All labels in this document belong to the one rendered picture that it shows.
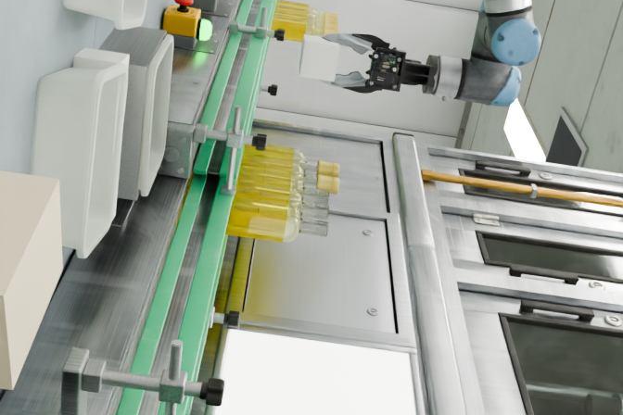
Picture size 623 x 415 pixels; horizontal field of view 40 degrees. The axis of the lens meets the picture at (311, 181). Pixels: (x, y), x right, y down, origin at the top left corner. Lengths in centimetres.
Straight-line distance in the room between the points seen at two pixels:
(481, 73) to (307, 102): 639
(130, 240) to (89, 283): 13
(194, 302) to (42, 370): 26
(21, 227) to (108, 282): 47
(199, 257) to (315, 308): 30
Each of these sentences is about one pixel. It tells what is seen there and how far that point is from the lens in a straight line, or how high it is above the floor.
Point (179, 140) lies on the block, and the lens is 151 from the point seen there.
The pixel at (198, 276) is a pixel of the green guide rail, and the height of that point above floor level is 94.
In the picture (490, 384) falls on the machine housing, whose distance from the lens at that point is 159.
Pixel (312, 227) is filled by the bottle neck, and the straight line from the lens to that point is 156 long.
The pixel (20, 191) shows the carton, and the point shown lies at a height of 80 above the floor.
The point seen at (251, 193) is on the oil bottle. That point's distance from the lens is 159.
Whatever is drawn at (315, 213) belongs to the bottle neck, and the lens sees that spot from 161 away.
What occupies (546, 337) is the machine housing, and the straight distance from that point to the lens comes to 176.
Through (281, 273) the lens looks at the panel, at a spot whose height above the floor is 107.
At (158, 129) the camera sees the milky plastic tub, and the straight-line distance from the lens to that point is 147.
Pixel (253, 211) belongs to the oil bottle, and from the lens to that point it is 153.
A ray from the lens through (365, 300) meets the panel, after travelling 163.
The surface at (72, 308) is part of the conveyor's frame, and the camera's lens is 122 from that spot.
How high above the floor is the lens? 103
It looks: 3 degrees up
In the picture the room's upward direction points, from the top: 98 degrees clockwise
